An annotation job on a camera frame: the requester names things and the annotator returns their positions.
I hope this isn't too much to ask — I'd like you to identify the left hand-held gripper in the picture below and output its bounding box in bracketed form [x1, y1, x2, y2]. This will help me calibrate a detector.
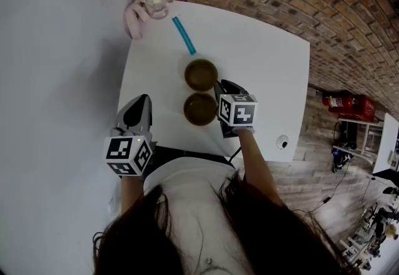
[103, 94, 158, 181]

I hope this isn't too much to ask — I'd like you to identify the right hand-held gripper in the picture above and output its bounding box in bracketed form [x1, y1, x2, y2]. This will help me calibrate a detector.
[213, 79, 259, 139]

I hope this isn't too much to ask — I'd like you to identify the brown bowl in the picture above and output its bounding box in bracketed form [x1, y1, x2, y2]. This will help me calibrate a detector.
[183, 58, 219, 92]
[183, 92, 218, 127]

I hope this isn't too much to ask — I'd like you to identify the person's right forearm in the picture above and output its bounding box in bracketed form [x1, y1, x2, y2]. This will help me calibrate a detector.
[236, 127, 285, 208]

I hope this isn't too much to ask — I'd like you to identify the person's left forearm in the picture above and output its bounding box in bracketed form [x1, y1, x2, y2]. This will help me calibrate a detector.
[119, 173, 148, 216]

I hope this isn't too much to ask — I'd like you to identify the teal plastic ruler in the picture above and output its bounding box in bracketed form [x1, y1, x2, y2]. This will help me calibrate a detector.
[171, 16, 198, 56]

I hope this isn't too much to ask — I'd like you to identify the white round table grommet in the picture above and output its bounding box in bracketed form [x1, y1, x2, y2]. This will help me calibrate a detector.
[276, 134, 290, 150]

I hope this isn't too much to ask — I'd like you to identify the person's white shirt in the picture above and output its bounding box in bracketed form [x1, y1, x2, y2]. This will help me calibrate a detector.
[142, 156, 259, 275]

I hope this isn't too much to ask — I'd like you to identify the red fire extinguisher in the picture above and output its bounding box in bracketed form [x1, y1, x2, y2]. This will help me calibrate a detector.
[322, 90, 359, 112]

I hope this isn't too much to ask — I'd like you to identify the black and blue bag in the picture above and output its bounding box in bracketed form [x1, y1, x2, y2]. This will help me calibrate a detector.
[330, 141, 358, 173]

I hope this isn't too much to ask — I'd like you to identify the red extinguisher box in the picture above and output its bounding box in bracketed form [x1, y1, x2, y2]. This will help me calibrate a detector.
[350, 94, 377, 121]

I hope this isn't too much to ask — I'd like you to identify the white metal rack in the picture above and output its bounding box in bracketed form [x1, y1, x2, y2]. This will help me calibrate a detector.
[337, 115, 385, 157]

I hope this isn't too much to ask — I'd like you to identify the grey equipment cluster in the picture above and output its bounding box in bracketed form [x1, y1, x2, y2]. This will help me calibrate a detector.
[339, 186, 399, 273]

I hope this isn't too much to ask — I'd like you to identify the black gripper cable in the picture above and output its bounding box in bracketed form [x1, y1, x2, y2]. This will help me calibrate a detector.
[229, 146, 243, 165]

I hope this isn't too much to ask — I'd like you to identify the pink bottle strap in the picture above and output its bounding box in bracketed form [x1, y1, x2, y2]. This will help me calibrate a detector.
[124, 0, 151, 39]

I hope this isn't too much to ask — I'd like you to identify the black floor cable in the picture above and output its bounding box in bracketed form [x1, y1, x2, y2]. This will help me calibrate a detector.
[292, 161, 353, 213]

